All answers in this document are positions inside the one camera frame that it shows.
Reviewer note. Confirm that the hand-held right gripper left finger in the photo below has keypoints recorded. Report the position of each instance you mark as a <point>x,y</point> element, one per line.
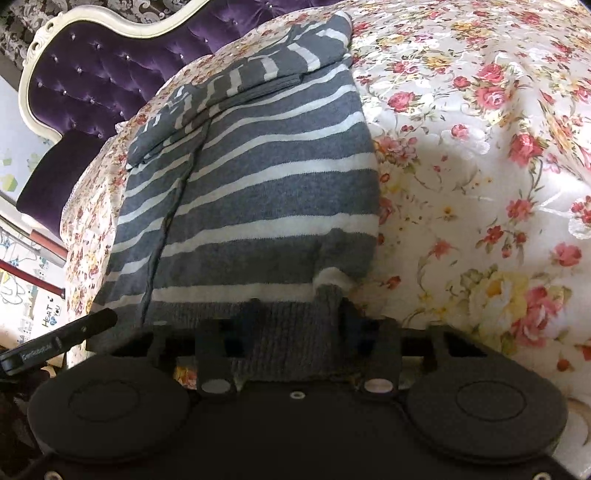
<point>251,310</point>

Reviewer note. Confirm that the grey white striped sweater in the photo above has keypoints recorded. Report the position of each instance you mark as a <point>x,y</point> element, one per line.
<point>258,184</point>

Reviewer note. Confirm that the damask patterned curtain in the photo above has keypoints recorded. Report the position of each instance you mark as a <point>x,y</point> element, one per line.
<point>14,41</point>

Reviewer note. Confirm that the floral blanket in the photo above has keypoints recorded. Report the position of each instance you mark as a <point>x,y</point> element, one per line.
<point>485,161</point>

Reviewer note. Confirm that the pastel wall stickers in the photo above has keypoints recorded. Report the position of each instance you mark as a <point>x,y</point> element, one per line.
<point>14,182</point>

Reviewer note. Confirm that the purple tufted sofa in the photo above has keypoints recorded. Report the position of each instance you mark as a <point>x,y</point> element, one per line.
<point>92,69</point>

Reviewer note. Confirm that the doodle wall poster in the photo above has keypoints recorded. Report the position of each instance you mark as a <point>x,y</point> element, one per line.
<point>23,309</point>

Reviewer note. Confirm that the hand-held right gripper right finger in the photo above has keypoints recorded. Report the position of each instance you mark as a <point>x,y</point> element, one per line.
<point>353,319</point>

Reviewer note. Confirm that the red metal rail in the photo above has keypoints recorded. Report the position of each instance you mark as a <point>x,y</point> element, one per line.
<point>32,277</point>

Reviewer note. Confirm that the purple velvet cushion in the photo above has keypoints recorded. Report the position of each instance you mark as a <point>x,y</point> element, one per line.
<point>55,184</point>

